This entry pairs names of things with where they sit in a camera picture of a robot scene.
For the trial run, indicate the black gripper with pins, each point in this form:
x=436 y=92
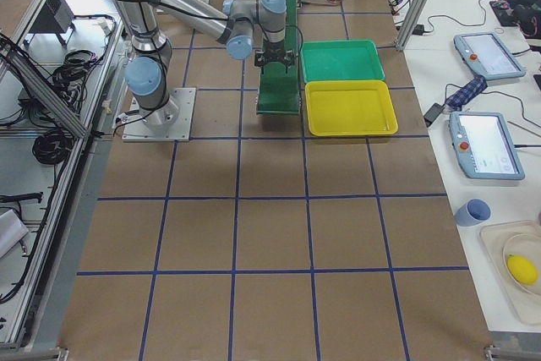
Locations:
x=275 y=56

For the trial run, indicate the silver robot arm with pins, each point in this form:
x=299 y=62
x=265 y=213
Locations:
x=246 y=28

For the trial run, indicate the green conveyor belt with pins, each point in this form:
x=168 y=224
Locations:
x=279 y=94

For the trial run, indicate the green plastic tray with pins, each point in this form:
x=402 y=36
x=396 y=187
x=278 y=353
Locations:
x=341 y=60

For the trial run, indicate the yellow plastic tray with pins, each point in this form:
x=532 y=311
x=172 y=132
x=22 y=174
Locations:
x=341 y=108

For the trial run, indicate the black power adapter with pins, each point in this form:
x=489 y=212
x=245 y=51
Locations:
x=432 y=114

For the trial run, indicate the blue checkered cloth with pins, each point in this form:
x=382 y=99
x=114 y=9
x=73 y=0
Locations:
x=466 y=93

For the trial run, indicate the teach pendant far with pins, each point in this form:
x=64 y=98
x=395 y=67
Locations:
x=486 y=55

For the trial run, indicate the teach pendant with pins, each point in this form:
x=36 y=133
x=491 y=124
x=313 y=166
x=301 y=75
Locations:
x=484 y=147
x=486 y=55

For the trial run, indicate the teach pendant near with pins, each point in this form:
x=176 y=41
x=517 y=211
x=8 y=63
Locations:
x=484 y=147

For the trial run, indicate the blue plastic cup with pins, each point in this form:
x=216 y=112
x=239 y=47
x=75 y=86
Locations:
x=472 y=213

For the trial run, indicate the beige tray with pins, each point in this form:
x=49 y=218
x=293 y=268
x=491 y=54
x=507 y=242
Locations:
x=525 y=305

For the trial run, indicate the yellow lemon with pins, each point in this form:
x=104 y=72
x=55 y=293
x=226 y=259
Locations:
x=522 y=270

